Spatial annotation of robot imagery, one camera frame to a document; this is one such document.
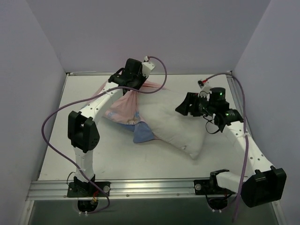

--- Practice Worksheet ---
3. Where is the white pillow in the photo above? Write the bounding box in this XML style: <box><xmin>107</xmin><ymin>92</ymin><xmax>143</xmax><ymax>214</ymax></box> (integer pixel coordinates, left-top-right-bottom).
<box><xmin>137</xmin><ymin>90</ymin><xmax>206</xmax><ymax>159</ymax></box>

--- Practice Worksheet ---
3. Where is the blue pink printed pillowcase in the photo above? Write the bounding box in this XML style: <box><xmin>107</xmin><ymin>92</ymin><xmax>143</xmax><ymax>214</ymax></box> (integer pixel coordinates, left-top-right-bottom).
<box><xmin>103</xmin><ymin>90</ymin><xmax>156</xmax><ymax>143</ymax></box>

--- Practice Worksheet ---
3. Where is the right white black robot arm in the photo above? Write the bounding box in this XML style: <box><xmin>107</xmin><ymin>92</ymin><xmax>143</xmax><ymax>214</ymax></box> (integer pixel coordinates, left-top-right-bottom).
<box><xmin>175</xmin><ymin>88</ymin><xmax>287</xmax><ymax>208</ymax></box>

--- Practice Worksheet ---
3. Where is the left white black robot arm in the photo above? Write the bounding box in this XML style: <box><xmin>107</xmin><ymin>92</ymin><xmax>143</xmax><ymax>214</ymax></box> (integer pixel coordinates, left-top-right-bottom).
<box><xmin>67</xmin><ymin>59</ymin><xmax>155</xmax><ymax>196</ymax></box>

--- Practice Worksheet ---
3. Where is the thin black wire loop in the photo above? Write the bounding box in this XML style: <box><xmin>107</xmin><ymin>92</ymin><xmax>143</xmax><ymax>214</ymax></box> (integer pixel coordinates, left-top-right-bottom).
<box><xmin>205</xmin><ymin>119</ymin><xmax>222</xmax><ymax>135</ymax></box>

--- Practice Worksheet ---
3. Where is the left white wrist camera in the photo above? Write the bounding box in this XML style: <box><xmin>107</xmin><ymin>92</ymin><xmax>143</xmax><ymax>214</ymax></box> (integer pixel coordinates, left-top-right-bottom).
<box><xmin>142</xmin><ymin>61</ymin><xmax>155</xmax><ymax>78</ymax></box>

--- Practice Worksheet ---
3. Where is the right side aluminium rail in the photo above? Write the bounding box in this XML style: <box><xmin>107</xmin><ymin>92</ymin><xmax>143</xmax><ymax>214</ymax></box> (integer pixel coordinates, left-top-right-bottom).
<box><xmin>225</xmin><ymin>71</ymin><xmax>268</xmax><ymax>177</ymax></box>

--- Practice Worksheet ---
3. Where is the aluminium rail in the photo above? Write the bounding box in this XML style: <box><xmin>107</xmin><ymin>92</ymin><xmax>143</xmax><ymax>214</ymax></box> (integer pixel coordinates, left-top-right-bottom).
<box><xmin>225</xmin><ymin>71</ymin><xmax>268</xmax><ymax>177</ymax></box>
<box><xmin>25</xmin><ymin>175</ymin><xmax>280</xmax><ymax>201</ymax></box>
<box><xmin>66</xmin><ymin>71</ymin><xmax>233</xmax><ymax>76</ymax></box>

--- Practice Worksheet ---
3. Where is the back aluminium rail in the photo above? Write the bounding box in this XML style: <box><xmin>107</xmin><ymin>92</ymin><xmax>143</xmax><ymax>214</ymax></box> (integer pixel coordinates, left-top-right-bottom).
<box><xmin>66</xmin><ymin>71</ymin><xmax>233</xmax><ymax>76</ymax></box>

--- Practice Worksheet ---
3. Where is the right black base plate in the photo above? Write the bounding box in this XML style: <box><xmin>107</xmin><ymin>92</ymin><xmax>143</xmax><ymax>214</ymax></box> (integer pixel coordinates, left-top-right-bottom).
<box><xmin>193</xmin><ymin>179</ymin><xmax>235</xmax><ymax>195</ymax></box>

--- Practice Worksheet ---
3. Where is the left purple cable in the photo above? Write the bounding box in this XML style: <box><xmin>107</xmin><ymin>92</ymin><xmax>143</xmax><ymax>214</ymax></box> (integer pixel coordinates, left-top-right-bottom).
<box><xmin>41</xmin><ymin>55</ymin><xmax>167</xmax><ymax>213</ymax></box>

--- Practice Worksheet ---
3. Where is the front aluminium rail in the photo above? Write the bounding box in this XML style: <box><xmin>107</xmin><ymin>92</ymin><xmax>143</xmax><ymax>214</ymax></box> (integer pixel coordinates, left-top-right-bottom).
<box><xmin>25</xmin><ymin>175</ymin><xmax>280</xmax><ymax>201</ymax></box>

